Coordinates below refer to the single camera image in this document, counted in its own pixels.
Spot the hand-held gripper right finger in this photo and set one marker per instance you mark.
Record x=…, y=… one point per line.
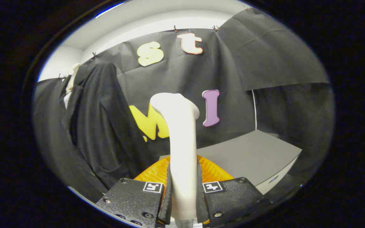
x=230, y=202

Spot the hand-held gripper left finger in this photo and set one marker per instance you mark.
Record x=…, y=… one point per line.
x=131, y=199

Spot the white garment steamer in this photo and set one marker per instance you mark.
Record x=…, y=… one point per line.
x=182, y=142

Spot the black jacket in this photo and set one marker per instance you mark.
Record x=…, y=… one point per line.
x=100, y=126

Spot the grey cabinet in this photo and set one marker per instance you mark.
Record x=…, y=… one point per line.
x=249, y=152

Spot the black backdrop cloth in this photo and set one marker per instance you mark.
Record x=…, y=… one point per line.
x=265, y=63

